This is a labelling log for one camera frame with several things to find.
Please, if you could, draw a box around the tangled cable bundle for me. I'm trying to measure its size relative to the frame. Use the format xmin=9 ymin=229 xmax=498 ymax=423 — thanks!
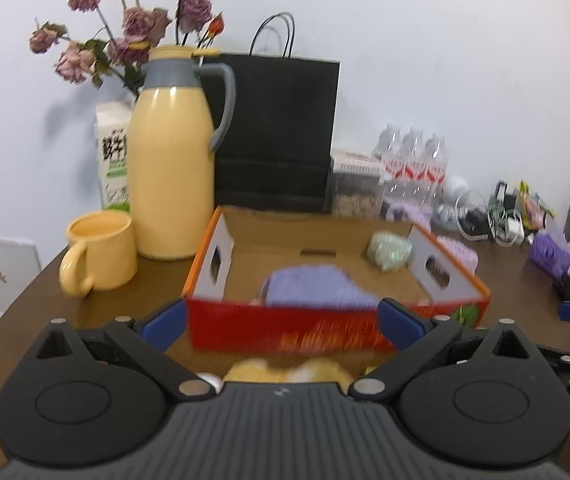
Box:
xmin=457 ymin=187 xmax=526 ymax=247

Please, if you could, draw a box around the red cardboard box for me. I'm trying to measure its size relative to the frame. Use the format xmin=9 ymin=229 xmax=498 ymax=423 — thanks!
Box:
xmin=183 ymin=205 xmax=492 ymax=353

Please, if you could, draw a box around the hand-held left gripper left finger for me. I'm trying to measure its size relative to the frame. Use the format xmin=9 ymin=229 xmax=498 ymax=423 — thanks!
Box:
xmin=35 ymin=299 xmax=216 ymax=402

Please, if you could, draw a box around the yellow thermos jug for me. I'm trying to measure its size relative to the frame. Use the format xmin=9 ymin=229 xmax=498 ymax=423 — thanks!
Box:
xmin=129 ymin=45 xmax=238 ymax=261

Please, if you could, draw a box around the white booklet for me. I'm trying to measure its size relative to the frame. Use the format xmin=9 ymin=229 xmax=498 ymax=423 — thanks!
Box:
xmin=0 ymin=234 xmax=42 ymax=313

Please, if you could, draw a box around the yellow mug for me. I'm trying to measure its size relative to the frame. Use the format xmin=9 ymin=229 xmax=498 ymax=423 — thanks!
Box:
xmin=59 ymin=210 xmax=138 ymax=298

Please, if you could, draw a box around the black paper bag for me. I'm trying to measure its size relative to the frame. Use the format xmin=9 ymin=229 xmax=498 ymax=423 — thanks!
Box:
xmin=202 ymin=11 xmax=342 ymax=214

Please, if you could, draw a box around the dried rose bouquet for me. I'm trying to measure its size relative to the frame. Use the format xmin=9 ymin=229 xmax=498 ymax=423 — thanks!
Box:
xmin=29 ymin=0 xmax=226 ymax=98

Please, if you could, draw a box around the colourful snack packet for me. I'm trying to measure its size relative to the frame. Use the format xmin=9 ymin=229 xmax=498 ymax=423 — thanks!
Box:
xmin=517 ymin=182 xmax=556 ymax=232

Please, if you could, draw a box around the yellow plush toy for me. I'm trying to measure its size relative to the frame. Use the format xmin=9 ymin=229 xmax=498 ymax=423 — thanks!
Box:
xmin=223 ymin=357 xmax=356 ymax=392

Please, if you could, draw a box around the purple tissue packet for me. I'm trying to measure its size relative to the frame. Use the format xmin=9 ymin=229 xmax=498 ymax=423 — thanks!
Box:
xmin=530 ymin=231 xmax=570 ymax=278

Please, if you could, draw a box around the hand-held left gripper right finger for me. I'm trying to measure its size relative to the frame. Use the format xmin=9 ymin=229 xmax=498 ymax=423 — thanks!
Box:
xmin=347 ymin=297 xmax=533 ymax=403

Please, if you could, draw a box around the white milk carton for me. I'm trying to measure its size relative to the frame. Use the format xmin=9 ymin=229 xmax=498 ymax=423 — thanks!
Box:
xmin=96 ymin=101 xmax=133 ymax=212

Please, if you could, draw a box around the purple towel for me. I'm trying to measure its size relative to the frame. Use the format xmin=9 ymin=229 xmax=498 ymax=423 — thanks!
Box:
xmin=263 ymin=265 xmax=380 ymax=309

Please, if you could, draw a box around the white round camera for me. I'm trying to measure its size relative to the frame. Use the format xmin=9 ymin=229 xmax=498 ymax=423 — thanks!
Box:
xmin=434 ymin=175 xmax=472 ymax=225

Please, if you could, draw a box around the clear seed container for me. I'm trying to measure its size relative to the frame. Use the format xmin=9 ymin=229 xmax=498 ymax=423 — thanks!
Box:
xmin=330 ymin=150 xmax=386 ymax=218

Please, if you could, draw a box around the purple fluffy slipper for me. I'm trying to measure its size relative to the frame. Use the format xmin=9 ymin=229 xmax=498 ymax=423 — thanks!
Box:
xmin=385 ymin=197 xmax=480 ymax=273

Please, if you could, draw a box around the pale green pouch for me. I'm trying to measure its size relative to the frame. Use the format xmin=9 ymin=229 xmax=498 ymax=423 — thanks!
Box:
xmin=367 ymin=231 xmax=414 ymax=273

